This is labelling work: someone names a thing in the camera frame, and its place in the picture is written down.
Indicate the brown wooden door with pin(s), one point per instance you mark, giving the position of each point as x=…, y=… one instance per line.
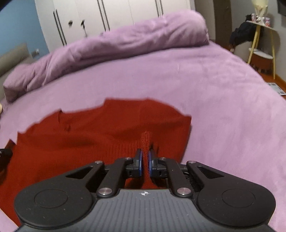
x=223, y=22

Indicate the purple rolled duvet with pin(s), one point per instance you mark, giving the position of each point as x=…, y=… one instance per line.
x=186, y=28

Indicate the purple bed sheet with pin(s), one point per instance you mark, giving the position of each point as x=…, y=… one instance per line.
x=238, y=120

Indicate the grey padded headboard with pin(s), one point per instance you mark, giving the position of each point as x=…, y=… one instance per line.
x=11, y=59

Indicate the yellow-legged side table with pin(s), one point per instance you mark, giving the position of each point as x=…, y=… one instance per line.
x=258, y=56

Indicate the wrapped flower bouquet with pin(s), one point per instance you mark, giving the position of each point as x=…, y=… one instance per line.
x=261, y=8

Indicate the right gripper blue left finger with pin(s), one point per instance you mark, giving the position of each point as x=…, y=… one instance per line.
x=134, y=165

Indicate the white wardrobe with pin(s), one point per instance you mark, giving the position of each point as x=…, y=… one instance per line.
x=63, y=21

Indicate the red knit cardigan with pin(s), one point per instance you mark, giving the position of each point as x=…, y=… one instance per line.
x=65, y=141

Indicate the white bathroom scale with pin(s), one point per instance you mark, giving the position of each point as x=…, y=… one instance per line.
x=276, y=88

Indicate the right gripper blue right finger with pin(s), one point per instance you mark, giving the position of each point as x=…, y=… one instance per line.
x=156, y=166

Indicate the wall power socket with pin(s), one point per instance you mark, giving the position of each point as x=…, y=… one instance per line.
x=35, y=53

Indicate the black clothes heap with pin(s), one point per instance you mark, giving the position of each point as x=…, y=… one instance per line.
x=244, y=33

